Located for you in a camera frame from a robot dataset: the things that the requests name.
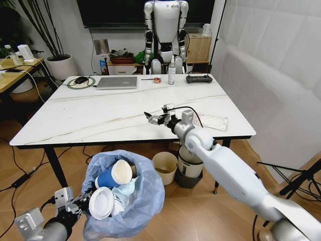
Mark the black tripod legs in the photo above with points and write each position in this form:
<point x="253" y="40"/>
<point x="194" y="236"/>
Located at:
<point x="298" y="178"/>

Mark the crumpled pale blue tissue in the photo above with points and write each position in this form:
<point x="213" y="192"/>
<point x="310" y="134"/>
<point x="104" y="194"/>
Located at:
<point x="124" y="194"/>

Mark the black handheld controller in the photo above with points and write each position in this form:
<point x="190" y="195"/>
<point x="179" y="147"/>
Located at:
<point x="198" y="79"/>

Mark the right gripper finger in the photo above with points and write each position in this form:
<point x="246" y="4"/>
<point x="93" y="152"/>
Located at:
<point x="156" y="121"/>
<point x="153" y="115"/>

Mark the small white speaker device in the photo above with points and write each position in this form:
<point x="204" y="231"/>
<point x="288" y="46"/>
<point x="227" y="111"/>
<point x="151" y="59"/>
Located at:
<point x="206" y="28"/>

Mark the clear spray bottle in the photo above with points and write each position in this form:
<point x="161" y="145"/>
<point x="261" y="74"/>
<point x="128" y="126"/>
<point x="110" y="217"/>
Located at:
<point x="171" y="75"/>

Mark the clear plastic wrapper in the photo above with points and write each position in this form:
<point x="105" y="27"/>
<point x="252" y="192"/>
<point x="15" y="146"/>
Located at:
<point x="215" y="123"/>

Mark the black computer mouse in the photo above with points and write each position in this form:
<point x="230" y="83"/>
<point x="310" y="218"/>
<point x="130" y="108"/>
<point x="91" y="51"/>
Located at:
<point x="80" y="80"/>

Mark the white backdrop sheet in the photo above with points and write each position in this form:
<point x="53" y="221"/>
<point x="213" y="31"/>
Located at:
<point x="270" y="75"/>

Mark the black smartphone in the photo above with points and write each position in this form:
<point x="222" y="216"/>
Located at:
<point x="13" y="71"/>

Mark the white cylinder in dark bin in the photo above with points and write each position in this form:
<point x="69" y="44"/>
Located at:
<point x="188" y="165"/>

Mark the blue paper cup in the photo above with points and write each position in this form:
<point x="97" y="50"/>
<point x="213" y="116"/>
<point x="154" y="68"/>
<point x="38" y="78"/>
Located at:
<point x="106" y="179"/>

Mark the silver laptop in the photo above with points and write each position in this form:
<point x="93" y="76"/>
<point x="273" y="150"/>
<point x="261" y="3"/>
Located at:
<point x="116" y="82"/>

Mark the small tape roll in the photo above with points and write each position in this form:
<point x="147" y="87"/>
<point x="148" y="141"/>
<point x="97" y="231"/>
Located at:
<point x="157" y="80"/>

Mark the round green-rimmed mat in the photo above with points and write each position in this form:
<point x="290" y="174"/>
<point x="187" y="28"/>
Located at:
<point x="72" y="86"/>

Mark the green bag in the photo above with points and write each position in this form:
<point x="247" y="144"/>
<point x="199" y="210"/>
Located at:
<point x="139" y="57"/>

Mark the black wall television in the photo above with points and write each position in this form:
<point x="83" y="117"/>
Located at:
<point x="113" y="12"/>

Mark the white plant pot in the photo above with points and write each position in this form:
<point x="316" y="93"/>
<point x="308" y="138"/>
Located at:
<point x="60" y="67"/>

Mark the wooden cabinet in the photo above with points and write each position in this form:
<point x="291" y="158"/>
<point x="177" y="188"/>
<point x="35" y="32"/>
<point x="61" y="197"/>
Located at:
<point x="199" y="47"/>

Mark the white desktop device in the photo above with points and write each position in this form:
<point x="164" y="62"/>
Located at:
<point x="25" y="52"/>

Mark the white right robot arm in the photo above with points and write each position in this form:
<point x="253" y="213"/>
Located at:
<point x="233" y="175"/>

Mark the dark plant stems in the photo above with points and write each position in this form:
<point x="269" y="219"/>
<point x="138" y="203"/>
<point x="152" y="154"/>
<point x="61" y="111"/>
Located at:
<point x="47" y="30"/>

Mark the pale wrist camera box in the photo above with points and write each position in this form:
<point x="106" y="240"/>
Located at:
<point x="168" y="108"/>

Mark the wooden side desk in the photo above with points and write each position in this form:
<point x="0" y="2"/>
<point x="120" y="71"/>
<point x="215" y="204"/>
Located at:
<point x="12" y="77"/>

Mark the blue labelled bottle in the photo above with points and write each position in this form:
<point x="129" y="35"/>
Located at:
<point x="103" y="66"/>

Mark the white humanoid robot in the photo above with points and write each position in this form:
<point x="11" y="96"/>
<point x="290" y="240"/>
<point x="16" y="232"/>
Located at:
<point x="165" y="25"/>

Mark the trash bin with blue bag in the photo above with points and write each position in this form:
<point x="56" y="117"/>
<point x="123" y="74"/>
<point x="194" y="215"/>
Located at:
<point x="148" y="190"/>

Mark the shiny metal plate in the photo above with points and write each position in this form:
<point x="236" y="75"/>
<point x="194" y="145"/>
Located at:
<point x="101" y="46"/>

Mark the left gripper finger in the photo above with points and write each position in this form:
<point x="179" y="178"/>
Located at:
<point x="87" y="195"/>

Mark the white marble table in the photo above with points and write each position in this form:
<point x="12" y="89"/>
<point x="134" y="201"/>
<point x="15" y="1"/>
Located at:
<point x="113" y="113"/>

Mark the black power adapter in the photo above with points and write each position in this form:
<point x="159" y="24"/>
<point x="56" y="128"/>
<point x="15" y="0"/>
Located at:
<point x="21" y="180"/>

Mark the black light stand pole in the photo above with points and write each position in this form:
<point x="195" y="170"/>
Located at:
<point x="217" y="32"/>

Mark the white paper cup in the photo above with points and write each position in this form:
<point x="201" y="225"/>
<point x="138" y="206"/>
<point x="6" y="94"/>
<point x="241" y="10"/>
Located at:
<point x="100" y="204"/>

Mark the red basket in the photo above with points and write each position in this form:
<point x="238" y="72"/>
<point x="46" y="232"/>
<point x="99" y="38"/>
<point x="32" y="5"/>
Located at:
<point x="121" y="60"/>

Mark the beige waste bin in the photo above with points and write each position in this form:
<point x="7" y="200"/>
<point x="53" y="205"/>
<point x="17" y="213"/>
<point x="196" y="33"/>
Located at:
<point x="165" y="173"/>

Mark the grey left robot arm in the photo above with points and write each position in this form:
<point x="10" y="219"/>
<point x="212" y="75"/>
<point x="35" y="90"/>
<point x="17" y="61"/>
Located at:
<point x="55" y="227"/>

